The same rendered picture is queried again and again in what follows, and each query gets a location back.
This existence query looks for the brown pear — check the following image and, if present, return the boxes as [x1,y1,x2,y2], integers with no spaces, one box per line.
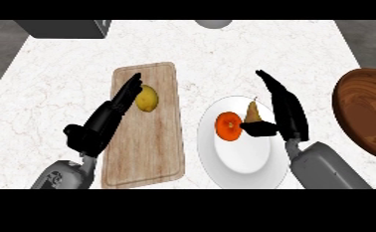
[243,97,263,124]

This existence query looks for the white plate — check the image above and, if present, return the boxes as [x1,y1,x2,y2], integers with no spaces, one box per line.
[196,95,290,190]

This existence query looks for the pale wooden cutting board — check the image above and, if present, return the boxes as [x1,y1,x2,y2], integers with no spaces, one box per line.
[100,61,187,189]

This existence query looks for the yellow lemon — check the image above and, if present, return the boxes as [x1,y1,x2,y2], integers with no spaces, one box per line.
[134,84,160,114]

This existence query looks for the grey round object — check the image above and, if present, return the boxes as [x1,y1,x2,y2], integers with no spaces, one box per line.
[193,20,232,30]

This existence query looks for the dark grey appliance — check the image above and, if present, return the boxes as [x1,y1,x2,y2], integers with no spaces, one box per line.
[13,20,113,40]

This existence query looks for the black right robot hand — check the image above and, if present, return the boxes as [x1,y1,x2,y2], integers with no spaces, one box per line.
[237,69,311,142]

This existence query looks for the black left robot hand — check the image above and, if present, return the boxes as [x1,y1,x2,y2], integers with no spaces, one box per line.
[61,73,144,158]

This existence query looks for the brown wooden bowl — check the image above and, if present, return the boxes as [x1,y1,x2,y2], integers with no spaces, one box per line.
[331,68,376,156]

